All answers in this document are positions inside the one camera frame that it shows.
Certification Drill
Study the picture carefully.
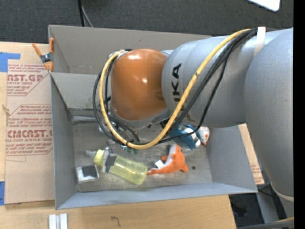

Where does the blue and white toy bird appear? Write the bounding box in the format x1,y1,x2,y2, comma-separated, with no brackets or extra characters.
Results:
168,124,211,151

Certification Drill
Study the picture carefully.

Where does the clear square glass jar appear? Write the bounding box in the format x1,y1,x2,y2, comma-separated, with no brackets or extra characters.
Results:
75,164,100,184

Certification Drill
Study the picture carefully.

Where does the orange toy fox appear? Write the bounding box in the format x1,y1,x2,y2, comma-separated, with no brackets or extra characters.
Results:
146,144,189,176

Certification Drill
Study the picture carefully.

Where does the grey metal bin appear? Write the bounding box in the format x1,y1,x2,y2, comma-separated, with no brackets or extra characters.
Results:
48,24,258,210

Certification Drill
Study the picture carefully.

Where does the yellow baby bottle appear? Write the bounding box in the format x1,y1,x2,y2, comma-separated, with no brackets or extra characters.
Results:
85,148,148,185

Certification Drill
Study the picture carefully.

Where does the brown cardboard board red print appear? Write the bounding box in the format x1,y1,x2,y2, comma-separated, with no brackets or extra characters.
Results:
0,41,265,205

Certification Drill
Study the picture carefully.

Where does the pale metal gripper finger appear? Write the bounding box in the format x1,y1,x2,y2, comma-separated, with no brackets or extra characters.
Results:
102,147,110,174
108,147,118,173

